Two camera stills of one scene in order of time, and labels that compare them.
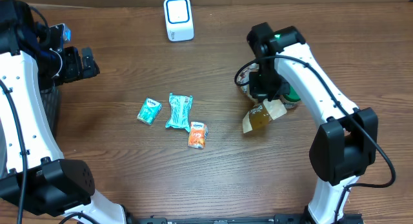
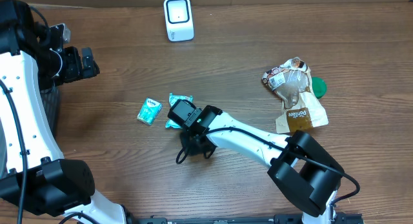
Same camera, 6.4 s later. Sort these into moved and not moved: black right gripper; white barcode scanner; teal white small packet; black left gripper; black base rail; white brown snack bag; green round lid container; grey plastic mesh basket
Moved: white brown snack bag; black right gripper; green round lid container
Not moved: black base rail; grey plastic mesh basket; black left gripper; white barcode scanner; teal white small packet
